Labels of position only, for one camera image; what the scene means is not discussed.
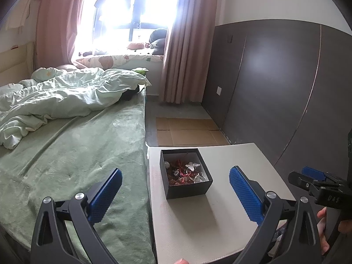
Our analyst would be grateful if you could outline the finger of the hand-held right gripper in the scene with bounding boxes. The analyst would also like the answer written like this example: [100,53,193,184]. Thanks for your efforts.
[288,171,321,198]
[302,166,334,182]

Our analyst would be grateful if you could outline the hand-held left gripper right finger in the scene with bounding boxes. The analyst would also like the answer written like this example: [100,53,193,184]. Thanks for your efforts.
[229,166,322,264]

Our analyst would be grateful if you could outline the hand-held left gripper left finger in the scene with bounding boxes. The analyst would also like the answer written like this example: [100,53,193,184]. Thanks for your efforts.
[30,168,123,264]

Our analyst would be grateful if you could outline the black jewelry box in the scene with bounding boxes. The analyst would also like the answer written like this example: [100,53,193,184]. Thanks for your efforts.
[159,148,213,200]

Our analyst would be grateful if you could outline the red string bracelet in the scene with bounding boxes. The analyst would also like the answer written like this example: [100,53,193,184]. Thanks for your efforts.
[171,158,191,169]

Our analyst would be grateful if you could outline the person's right hand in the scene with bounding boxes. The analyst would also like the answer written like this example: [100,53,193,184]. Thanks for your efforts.
[317,208,352,255]

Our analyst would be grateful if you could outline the white side table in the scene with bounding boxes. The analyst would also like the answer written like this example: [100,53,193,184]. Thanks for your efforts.
[148,142,297,264]

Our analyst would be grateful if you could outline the bed with green sheet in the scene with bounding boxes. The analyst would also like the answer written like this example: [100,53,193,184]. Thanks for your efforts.
[0,88,158,264]

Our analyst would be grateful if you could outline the flattened cardboard sheet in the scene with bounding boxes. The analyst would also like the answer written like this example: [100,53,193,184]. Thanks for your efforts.
[156,117,230,147]

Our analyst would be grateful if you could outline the dark brown wardrobe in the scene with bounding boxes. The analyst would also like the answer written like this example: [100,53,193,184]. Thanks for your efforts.
[202,19,352,172]

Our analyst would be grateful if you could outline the light green quilt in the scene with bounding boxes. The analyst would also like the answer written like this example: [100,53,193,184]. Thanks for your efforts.
[0,66,152,150]

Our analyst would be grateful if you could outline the printed window sill cushion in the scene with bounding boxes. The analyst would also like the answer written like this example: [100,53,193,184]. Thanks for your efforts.
[75,54,165,70]

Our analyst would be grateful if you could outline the pink curtain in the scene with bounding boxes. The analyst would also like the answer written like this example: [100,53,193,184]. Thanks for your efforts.
[160,0,221,105]
[37,0,92,67]

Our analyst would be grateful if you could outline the dark cushion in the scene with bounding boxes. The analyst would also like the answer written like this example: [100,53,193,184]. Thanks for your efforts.
[148,29,168,56]

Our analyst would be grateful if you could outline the beige headboard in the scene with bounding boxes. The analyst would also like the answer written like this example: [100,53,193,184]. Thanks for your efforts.
[0,41,37,81]

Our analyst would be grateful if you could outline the window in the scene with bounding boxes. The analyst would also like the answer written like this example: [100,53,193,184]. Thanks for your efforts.
[71,0,182,59]

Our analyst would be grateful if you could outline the paper sheets on wall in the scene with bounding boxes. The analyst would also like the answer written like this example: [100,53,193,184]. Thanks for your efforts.
[5,0,37,31]

